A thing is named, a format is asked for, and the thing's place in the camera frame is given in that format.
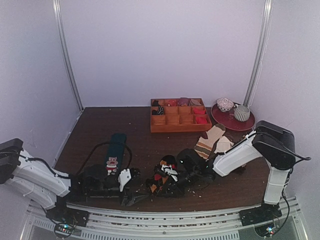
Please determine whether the red yellow argyle sock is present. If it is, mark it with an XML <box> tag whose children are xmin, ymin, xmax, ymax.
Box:
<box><xmin>145</xmin><ymin>155</ymin><xmax>184</xmax><ymax>197</ymax></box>

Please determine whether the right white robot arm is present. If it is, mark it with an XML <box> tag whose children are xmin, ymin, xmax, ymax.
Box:
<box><xmin>154</xmin><ymin>120</ymin><xmax>311</xmax><ymax>221</ymax></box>

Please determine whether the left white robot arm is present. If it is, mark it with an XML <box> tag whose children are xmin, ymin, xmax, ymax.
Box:
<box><xmin>0</xmin><ymin>138</ymin><xmax>148</xmax><ymax>222</ymax></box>

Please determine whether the beige striped sock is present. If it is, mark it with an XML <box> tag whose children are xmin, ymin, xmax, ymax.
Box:
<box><xmin>214</xmin><ymin>135</ymin><xmax>234</xmax><ymax>154</ymax></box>
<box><xmin>194</xmin><ymin>123</ymin><xmax>226</xmax><ymax>160</ymax></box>

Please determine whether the red rolled sock lower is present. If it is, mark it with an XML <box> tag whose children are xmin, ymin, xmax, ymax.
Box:
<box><xmin>195</xmin><ymin>116</ymin><xmax>208</xmax><ymax>125</ymax></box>

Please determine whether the red rolled sock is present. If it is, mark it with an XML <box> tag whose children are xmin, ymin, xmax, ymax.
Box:
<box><xmin>193</xmin><ymin>107</ymin><xmax>206</xmax><ymax>115</ymax></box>
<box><xmin>195</xmin><ymin>116</ymin><xmax>208</xmax><ymax>125</ymax></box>

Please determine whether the brown beige argyle sock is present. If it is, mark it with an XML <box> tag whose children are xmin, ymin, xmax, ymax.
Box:
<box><xmin>235</xmin><ymin>163</ymin><xmax>247</xmax><ymax>172</ymax></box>

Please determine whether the dark green reindeer sock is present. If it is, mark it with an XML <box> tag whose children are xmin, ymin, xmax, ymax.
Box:
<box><xmin>104</xmin><ymin>133</ymin><xmax>127</xmax><ymax>176</ymax></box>

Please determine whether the wooden compartment tray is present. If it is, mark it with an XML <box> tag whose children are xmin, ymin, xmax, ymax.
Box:
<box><xmin>150</xmin><ymin>97</ymin><xmax>213</xmax><ymax>133</ymax></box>

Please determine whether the red round plate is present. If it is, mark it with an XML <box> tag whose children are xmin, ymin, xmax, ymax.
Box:
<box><xmin>210</xmin><ymin>104</ymin><xmax>256</xmax><ymax>132</ymax></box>

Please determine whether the red rolled sock upper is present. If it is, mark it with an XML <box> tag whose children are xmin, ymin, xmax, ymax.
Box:
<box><xmin>193</xmin><ymin>107</ymin><xmax>206</xmax><ymax>115</ymax></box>

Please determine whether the black white rolled sock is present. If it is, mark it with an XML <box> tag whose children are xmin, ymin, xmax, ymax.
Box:
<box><xmin>151</xmin><ymin>106</ymin><xmax>165</xmax><ymax>116</ymax></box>

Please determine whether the white patterned bowl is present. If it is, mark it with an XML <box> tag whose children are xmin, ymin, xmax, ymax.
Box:
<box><xmin>216</xmin><ymin>97</ymin><xmax>234</xmax><ymax>112</ymax></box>

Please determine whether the striped grey mug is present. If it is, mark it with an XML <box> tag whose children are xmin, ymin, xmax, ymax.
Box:
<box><xmin>234</xmin><ymin>104</ymin><xmax>251</xmax><ymax>122</ymax></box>

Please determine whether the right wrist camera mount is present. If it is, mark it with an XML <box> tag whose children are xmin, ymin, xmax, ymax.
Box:
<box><xmin>161</xmin><ymin>164</ymin><xmax>179</xmax><ymax>182</ymax></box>

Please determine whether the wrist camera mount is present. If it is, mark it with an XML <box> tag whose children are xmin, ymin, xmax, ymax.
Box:
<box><xmin>161</xmin><ymin>164</ymin><xmax>179</xmax><ymax>182</ymax></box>
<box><xmin>117</xmin><ymin>168</ymin><xmax>141</xmax><ymax>192</ymax></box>

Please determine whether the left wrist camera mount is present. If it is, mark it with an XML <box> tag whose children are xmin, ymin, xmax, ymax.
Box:
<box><xmin>117</xmin><ymin>168</ymin><xmax>141</xmax><ymax>192</ymax></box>

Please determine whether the left black cable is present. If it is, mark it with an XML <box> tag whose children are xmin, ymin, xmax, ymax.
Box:
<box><xmin>74</xmin><ymin>141</ymin><xmax>133</xmax><ymax>177</ymax></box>

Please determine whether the front aluminium rail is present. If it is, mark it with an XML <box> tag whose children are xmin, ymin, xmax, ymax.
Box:
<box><xmin>18</xmin><ymin>197</ymin><xmax>311</xmax><ymax>240</ymax></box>

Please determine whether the right aluminium frame post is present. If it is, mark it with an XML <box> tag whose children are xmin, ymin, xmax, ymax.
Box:
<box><xmin>243</xmin><ymin>0</ymin><xmax>274</xmax><ymax>108</ymax></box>

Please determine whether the aluminium frame post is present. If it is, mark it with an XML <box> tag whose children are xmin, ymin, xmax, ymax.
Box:
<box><xmin>243</xmin><ymin>0</ymin><xmax>274</xmax><ymax>108</ymax></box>
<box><xmin>52</xmin><ymin>0</ymin><xmax>84</xmax><ymax>112</ymax></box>

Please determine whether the left aluminium frame post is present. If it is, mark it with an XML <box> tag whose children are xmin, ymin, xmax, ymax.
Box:
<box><xmin>52</xmin><ymin>0</ymin><xmax>84</xmax><ymax>112</ymax></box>

